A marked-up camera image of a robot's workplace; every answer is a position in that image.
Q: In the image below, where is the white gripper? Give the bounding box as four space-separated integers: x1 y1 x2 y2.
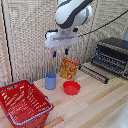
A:
44 28 80 59

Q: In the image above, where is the yellow red snack box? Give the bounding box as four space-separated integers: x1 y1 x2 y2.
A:
59 56 80 82

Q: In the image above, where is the red plastic bowl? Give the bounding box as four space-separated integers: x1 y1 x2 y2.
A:
62 80 82 97

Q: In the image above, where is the black toaster oven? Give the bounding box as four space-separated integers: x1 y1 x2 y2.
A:
91 37 128 80

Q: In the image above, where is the blue plastic cup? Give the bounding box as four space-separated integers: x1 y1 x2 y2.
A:
44 72 58 91

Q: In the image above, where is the woven folding screen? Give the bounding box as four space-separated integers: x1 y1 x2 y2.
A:
0 0 128 88

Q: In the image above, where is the red plastic shopping basket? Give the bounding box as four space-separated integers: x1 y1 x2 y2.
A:
0 79 55 128

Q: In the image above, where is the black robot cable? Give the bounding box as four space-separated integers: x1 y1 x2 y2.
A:
77 9 128 38

